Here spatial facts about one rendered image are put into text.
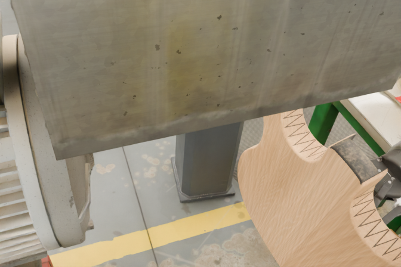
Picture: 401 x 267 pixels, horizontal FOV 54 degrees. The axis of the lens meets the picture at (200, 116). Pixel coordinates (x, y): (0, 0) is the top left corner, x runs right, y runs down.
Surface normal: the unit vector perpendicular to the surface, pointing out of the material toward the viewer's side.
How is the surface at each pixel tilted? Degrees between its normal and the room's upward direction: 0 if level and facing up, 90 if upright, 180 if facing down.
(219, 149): 90
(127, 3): 90
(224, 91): 90
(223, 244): 0
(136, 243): 0
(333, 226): 95
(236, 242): 0
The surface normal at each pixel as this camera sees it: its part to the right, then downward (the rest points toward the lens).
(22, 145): 0.29, -0.07
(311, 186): -0.87, 0.36
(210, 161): 0.22, 0.69
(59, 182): 0.34, 0.30
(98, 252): 0.07, -0.72
